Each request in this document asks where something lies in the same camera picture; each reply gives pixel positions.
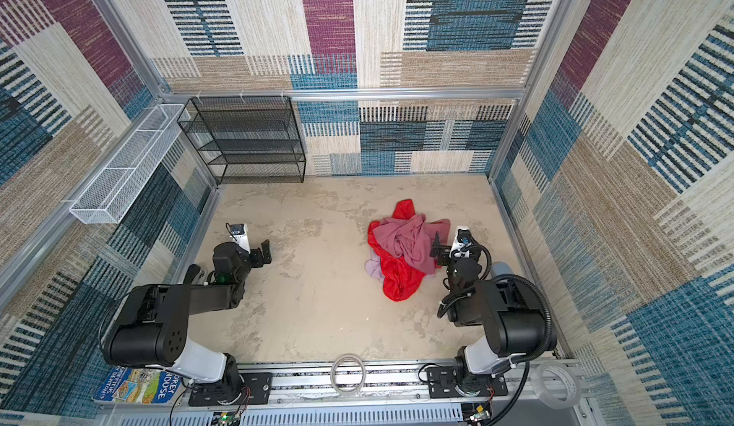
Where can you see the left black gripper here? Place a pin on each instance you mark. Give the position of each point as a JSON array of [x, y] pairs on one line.
[[258, 261]]

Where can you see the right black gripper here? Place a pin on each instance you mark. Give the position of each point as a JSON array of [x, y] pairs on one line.
[[443, 250]]

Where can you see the light lilac cloth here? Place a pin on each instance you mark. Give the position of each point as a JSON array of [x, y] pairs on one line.
[[373, 266]]

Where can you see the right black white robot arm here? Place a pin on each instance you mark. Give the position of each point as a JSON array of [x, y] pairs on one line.
[[513, 312]]

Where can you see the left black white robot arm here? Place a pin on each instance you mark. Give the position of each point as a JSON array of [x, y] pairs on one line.
[[150, 330]]

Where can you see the mauve pink cloth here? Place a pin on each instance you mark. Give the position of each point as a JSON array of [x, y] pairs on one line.
[[412, 239]]

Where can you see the red cloth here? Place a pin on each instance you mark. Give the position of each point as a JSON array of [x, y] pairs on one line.
[[400, 280]]

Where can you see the grey blue oval object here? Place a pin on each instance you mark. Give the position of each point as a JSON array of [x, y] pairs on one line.
[[500, 268]]

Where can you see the white black stapler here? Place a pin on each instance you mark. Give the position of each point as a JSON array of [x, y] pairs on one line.
[[195, 275]]

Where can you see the colourful picture book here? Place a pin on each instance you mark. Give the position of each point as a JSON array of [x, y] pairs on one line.
[[139, 387]]

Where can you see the large clear tape roll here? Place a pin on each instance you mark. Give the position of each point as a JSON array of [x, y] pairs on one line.
[[555, 385]]

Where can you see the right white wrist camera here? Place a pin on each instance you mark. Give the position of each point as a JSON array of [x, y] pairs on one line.
[[461, 246]]

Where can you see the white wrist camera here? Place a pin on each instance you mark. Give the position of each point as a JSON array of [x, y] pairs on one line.
[[239, 235], [461, 246]]

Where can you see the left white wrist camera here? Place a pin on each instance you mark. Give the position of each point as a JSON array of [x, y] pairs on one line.
[[239, 235]]

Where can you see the black wire shelf rack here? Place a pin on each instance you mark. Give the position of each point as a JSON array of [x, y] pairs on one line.
[[246, 139]]

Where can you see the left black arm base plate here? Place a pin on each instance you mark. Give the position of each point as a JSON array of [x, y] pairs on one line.
[[251, 389]]

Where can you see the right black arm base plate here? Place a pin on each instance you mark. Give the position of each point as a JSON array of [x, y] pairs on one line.
[[450, 382]]

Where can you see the white mesh wall basket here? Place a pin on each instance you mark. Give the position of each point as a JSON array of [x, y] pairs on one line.
[[107, 199]]

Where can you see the aluminium front rail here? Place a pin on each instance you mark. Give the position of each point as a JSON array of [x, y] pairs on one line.
[[368, 393]]

